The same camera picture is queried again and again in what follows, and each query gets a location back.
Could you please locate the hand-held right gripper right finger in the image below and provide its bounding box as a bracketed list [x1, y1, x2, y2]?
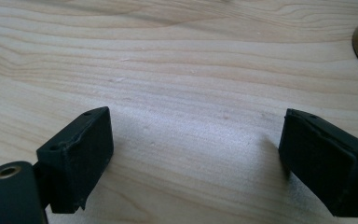
[278, 107, 358, 218]

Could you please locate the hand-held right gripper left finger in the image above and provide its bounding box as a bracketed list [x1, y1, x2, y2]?
[33, 105, 115, 215]

